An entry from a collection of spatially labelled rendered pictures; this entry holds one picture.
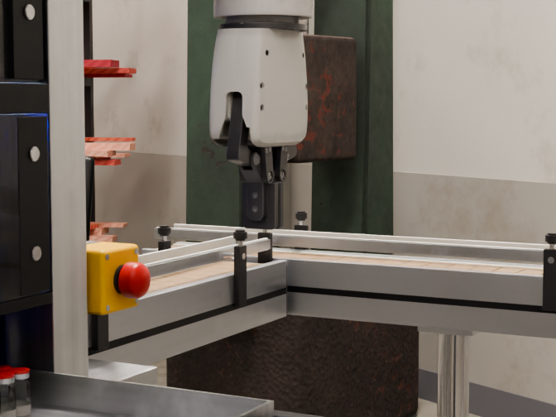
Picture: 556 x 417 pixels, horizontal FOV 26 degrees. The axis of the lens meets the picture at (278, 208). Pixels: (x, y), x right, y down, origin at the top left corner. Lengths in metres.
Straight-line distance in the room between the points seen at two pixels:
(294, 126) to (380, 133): 3.52
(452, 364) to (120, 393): 0.82
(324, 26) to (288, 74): 3.59
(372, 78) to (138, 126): 2.41
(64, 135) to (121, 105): 5.58
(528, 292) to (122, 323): 0.62
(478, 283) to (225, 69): 0.93
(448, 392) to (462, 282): 0.19
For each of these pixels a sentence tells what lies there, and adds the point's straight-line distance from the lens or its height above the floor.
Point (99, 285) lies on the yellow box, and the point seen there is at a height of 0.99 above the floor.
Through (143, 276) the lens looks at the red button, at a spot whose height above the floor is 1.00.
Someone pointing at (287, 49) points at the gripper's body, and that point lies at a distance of 1.03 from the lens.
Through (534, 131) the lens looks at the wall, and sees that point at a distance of 4.38.
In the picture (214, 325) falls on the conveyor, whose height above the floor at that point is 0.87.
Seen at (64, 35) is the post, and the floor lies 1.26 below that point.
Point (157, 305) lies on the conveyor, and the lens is 1.63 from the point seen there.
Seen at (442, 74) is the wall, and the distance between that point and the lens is 4.71.
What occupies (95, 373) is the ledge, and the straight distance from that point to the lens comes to 1.41.
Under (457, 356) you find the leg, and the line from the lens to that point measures 1.92.
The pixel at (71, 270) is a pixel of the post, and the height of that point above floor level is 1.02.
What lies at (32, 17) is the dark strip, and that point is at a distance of 1.23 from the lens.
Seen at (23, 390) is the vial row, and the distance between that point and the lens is 1.22.
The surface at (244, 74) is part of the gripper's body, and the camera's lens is 0.99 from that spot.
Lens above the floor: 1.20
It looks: 5 degrees down
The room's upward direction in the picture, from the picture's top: straight up
